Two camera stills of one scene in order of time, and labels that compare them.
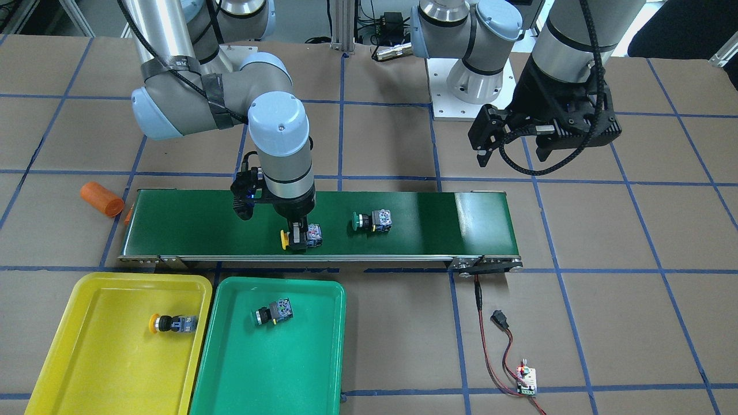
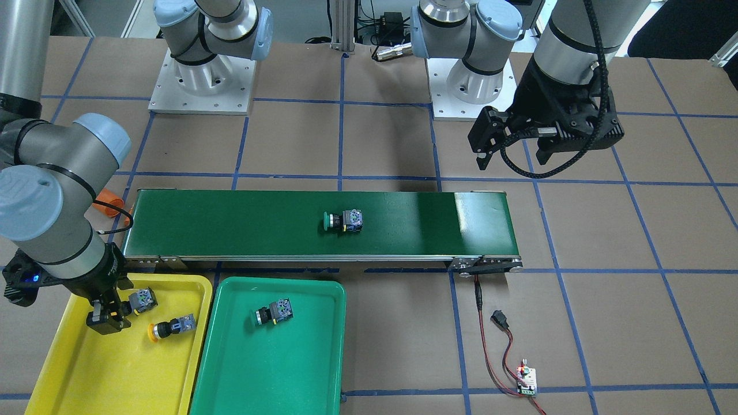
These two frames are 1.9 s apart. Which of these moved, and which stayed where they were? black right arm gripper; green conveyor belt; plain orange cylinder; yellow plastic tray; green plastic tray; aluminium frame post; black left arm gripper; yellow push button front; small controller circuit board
Moved: black right arm gripper; yellow push button front
Stayed: aluminium frame post; black left arm gripper; green conveyor belt; yellow plastic tray; small controller circuit board; green plastic tray; plain orange cylinder
